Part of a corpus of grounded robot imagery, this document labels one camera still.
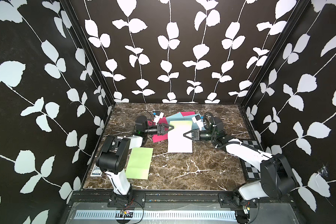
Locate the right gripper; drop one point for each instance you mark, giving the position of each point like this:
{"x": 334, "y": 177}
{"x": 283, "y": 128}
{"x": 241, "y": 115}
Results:
{"x": 185, "y": 136}

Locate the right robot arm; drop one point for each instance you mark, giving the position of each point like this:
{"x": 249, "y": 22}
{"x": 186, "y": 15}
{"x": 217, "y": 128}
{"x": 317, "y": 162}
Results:
{"x": 271, "y": 175}

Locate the small circuit board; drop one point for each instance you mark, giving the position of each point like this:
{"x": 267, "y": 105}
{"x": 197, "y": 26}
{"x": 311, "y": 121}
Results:
{"x": 124, "y": 214}

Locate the white perforated rail strip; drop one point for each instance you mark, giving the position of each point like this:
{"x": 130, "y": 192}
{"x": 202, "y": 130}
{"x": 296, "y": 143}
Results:
{"x": 158, "y": 215}

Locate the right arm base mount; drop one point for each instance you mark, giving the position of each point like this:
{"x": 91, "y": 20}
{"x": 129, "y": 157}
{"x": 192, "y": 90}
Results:
{"x": 233, "y": 200}

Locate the right light blue paper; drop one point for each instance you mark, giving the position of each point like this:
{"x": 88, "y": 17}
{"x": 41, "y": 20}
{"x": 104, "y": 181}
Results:
{"x": 190, "y": 118}

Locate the left light blue paper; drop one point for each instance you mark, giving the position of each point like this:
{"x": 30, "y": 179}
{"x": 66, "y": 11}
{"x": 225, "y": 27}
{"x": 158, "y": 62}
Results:
{"x": 176, "y": 117}

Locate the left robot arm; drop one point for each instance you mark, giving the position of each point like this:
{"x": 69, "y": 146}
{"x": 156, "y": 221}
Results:
{"x": 113, "y": 154}

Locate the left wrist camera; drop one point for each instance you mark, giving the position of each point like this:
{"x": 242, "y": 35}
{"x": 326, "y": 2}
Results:
{"x": 157, "y": 116}

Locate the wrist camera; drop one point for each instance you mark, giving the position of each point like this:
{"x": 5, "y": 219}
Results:
{"x": 157, "y": 116}
{"x": 197, "y": 122}

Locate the light blue paper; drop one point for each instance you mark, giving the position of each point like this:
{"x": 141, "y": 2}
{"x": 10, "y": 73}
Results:
{"x": 176, "y": 117}
{"x": 190, "y": 118}

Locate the small magenta paper sheet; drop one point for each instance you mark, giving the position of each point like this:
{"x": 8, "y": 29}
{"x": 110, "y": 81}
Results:
{"x": 187, "y": 113}

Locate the green paper sheet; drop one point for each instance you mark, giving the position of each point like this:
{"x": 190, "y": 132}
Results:
{"x": 177, "y": 143}
{"x": 139, "y": 163}

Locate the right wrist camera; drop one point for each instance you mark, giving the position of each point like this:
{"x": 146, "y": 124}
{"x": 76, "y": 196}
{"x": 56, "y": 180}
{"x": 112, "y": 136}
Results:
{"x": 197, "y": 122}

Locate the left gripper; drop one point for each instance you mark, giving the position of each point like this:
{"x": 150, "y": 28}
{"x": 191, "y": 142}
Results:
{"x": 161, "y": 132}

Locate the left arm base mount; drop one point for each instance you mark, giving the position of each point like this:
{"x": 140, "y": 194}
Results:
{"x": 132, "y": 200}

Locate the playing card deck box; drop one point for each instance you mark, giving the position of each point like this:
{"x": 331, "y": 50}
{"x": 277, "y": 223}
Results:
{"x": 96, "y": 172}

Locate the large magenta paper sheet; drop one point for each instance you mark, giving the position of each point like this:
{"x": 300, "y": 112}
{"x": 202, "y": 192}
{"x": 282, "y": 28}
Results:
{"x": 157, "y": 138}

